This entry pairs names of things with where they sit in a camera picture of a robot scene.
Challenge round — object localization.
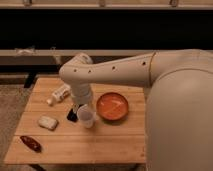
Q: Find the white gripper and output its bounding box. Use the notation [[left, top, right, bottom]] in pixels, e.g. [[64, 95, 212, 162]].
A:
[[71, 84, 93, 106]]

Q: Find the black eraser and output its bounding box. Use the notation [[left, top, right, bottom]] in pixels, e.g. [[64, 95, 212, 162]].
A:
[[67, 108, 78, 122]]

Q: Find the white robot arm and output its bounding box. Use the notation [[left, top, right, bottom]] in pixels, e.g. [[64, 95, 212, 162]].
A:
[[60, 49, 213, 171]]

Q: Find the white plastic bottle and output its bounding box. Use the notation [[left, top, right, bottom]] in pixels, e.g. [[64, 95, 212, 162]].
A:
[[46, 84, 71, 106]]

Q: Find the clear plastic cup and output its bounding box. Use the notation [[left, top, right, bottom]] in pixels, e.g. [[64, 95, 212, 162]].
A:
[[77, 104, 95, 128]]

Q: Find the orange bowl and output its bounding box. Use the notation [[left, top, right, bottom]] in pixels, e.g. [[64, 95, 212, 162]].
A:
[[96, 92, 129, 121]]

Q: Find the wooden table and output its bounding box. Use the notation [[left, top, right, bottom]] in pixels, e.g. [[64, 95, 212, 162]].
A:
[[4, 78, 146, 164]]

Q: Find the dark red chili pepper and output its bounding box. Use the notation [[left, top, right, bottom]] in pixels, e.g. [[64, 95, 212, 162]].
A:
[[20, 136, 42, 153]]

